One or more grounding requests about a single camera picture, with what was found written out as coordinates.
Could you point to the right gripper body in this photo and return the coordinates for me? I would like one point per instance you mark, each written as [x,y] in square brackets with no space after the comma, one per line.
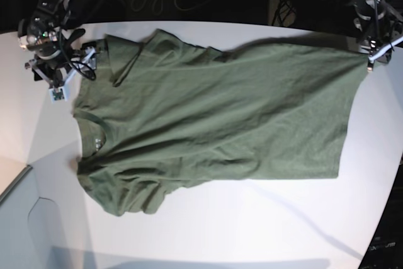
[55,66]

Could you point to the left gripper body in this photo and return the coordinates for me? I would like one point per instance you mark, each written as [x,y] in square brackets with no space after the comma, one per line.
[378,51]

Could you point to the green t-shirt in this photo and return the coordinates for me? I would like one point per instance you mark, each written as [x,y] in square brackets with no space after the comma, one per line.
[164,115]

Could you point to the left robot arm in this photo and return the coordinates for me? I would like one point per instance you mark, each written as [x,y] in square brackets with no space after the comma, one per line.
[380,25]

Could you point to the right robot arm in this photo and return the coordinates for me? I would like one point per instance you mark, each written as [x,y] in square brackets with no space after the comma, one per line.
[41,34]

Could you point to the white table extension panel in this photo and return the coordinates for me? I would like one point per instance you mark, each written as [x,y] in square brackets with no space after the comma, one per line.
[44,223]

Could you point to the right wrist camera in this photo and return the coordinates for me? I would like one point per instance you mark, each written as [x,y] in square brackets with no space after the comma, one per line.
[59,94]

